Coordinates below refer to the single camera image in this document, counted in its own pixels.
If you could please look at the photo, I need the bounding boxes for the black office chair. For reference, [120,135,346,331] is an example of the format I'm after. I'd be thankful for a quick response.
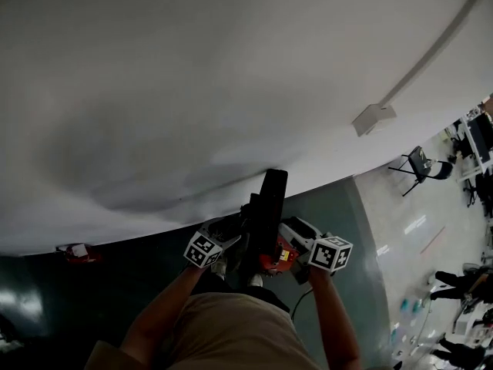
[461,170,493,207]

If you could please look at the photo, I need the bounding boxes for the person's left forearm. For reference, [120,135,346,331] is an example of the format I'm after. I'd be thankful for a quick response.
[119,262,215,362]

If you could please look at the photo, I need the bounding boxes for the white wall junction box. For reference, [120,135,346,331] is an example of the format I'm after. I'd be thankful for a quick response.
[350,104,397,137]

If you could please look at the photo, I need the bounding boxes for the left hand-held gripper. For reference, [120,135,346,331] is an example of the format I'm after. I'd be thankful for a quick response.
[183,217,243,269]

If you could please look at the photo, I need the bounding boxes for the person's right forearm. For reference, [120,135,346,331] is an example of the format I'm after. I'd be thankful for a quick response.
[307,267,361,370]

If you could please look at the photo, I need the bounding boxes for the red fire extinguisher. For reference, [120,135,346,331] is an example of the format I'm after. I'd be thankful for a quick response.
[63,244,103,264]

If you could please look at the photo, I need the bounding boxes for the white office desk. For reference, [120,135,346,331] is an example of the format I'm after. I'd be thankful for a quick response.
[460,114,493,175]

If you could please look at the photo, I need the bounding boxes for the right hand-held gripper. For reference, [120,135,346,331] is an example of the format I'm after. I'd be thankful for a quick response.
[277,216,354,285]

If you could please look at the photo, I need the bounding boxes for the red vacuum cleaner body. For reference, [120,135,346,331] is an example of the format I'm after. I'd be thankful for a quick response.
[258,237,302,275]

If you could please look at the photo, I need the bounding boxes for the small white box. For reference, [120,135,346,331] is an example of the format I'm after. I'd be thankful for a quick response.
[55,244,88,256]

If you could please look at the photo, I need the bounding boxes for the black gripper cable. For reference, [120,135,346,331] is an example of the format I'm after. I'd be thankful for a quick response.
[290,285,315,321]

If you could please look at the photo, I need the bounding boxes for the person's beige shirt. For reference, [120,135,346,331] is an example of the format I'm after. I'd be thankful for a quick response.
[84,291,320,370]

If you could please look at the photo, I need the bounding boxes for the black folding chair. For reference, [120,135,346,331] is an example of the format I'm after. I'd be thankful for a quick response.
[387,146,454,197]

